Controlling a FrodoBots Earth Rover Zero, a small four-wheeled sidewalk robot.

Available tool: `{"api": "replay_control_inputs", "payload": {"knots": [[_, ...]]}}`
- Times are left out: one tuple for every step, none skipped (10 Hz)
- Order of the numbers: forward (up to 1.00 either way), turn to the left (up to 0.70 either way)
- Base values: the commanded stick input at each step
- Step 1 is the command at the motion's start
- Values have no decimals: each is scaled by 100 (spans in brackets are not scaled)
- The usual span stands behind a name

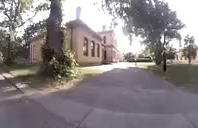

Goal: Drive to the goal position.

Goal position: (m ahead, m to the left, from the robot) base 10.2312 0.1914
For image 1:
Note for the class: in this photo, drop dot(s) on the grey asphalt path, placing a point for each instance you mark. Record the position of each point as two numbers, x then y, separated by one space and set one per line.
120 96

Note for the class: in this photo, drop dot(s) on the large leafy tree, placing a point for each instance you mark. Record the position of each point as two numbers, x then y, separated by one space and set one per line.
153 23

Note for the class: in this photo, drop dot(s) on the group of leafy trees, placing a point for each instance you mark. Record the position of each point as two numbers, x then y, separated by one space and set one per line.
5 40

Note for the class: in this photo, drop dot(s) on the small tree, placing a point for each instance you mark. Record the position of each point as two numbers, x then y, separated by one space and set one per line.
189 49

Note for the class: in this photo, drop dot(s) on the grass lawn beside low building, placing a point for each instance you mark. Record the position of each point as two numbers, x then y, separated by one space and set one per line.
187 75

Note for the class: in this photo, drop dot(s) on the concrete kerb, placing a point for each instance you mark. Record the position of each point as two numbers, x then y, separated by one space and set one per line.
13 82

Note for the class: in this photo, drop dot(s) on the tan brick building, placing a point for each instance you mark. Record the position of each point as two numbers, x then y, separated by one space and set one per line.
83 46

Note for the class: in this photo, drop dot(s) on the grass lawn with tree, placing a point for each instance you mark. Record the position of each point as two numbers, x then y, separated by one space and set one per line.
27 71

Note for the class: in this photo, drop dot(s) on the distant hedge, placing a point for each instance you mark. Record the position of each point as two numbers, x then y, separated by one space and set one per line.
140 60

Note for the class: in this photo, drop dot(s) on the ivy-covered tree trunk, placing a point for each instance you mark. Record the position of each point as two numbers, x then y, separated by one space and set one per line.
55 40

